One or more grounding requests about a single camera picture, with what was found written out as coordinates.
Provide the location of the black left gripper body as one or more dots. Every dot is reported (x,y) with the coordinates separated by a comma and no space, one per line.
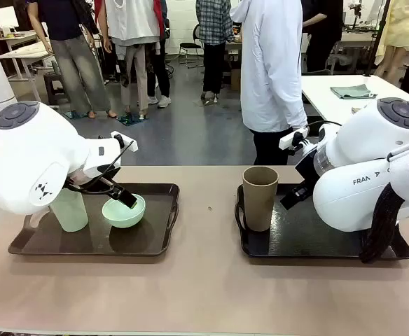
(101,185)

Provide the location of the white desktop monitor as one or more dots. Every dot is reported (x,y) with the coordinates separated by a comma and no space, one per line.
(5,19)

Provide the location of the pale green bowl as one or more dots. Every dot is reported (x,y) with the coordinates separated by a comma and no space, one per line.
(124,217)

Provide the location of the dark plastic stool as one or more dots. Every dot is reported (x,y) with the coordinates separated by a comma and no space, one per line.
(54,87)

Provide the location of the black plastic tray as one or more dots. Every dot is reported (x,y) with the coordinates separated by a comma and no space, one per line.
(295,241)

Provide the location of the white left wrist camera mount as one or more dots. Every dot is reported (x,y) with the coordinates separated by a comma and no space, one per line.
(124,141)

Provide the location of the person in red top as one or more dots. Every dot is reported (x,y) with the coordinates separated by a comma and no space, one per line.
(160,70)

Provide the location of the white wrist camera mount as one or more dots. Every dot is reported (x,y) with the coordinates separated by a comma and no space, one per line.
(124,141)
(293,137)

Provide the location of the person in yellow garment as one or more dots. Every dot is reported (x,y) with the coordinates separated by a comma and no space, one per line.
(404,28)

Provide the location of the pale green tall cup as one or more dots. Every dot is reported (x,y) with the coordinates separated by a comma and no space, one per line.
(72,217)

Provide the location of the person in black jacket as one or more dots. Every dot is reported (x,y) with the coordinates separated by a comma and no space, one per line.
(321,35)

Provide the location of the cardboard box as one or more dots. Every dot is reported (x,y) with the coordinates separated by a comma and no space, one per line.
(235,80)

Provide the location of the brown tall cup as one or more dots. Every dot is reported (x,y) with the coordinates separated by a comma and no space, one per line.
(260,203)

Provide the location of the white background desk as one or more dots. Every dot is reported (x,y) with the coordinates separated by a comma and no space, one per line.
(19,52)

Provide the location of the person in plaid shirt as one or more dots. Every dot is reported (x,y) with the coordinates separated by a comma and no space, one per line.
(213,35)

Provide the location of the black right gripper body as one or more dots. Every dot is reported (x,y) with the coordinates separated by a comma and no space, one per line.
(306,168)

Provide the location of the person in dark shirt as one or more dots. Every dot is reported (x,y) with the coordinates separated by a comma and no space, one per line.
(75,70)

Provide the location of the person in white vest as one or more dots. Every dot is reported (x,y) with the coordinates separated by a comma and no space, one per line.
(134,42)

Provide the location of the black folding chair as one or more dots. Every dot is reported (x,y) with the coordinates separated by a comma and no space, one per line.
(190,47)

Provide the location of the green floor mat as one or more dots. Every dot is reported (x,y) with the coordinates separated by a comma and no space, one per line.
(132,119)

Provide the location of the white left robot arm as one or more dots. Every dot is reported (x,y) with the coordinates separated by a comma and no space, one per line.
(33,154)

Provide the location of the brown plastic tray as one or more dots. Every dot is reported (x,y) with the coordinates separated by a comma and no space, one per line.
(96,245)

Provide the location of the person in white coat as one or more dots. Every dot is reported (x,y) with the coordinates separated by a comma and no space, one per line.
(271,70)

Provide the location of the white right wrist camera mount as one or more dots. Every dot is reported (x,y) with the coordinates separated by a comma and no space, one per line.
(293,137)

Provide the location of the black tripod pole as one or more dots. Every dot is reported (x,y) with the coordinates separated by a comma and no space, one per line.
(376,35)

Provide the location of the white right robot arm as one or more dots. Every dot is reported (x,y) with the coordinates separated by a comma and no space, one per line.
(358,175)

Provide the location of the teal cloth mat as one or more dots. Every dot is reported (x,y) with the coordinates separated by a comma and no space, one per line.
(353,91)

